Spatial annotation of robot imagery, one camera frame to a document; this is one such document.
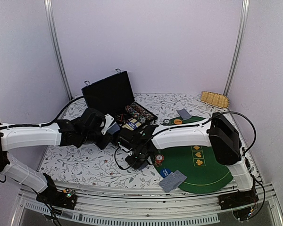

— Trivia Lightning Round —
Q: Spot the red poker chip stack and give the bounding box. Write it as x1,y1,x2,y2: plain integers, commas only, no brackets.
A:
154,154,164,167

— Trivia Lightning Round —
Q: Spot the blue playing card deck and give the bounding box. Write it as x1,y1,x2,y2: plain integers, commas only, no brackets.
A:
107,124,120,135

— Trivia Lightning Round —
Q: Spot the green twenty chip stack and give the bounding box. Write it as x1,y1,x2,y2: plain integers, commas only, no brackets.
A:
163,119,170,125

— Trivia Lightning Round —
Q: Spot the blue small blind button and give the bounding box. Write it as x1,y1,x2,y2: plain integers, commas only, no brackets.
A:
160,168,172,178

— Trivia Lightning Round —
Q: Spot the black poker chip case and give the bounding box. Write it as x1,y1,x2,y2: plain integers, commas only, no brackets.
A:
82,69,158,129

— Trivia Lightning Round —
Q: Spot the orange big blind button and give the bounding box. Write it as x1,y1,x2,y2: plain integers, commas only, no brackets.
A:
174,119,183,125

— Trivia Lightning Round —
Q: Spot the dealt playing card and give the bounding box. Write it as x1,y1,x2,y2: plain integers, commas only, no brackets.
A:
172,170,187,187
159,173,176,193
177,108,191,120

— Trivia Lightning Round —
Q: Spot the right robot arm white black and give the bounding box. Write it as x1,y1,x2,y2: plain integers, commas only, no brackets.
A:
117,113,254,205

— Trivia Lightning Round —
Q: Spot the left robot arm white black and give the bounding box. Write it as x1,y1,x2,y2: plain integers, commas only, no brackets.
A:
0,110,116,204

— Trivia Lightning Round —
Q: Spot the Texas Hold'em card box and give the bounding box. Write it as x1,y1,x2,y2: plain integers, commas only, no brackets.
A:
122,119,141,131

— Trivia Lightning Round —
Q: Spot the floral white table cloth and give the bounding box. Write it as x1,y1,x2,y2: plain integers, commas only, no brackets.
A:
37,92,253,189

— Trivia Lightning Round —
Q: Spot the right outer chip row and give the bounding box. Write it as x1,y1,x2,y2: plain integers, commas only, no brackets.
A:
130,103,155,121

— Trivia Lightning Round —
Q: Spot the round green poker mat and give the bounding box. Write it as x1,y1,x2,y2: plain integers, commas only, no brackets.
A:
153,116,236,194

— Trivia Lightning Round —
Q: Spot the bamboo mat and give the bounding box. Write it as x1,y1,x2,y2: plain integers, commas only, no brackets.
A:
200,91,230,109

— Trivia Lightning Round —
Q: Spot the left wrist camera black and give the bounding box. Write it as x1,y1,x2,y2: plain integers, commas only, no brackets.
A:
81,108,106,131

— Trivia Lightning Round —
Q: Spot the aluminium front rail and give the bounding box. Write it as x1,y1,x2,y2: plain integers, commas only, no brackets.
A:
10,181,283,226

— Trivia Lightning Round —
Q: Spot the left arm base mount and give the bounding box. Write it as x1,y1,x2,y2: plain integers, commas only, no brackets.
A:
36,173,77,210

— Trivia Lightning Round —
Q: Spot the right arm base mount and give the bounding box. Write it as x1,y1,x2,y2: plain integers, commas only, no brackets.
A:
218,188,259,221

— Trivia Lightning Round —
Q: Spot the left aluminium frame post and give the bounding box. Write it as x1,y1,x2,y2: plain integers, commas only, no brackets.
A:
44,0,73,100

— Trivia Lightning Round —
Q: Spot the aluminium frame post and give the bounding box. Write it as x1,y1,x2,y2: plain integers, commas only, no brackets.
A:
44,0,73,100
223,0,250,96

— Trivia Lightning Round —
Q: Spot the right aluminium frame post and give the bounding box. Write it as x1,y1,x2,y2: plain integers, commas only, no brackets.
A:
223,0,250,96

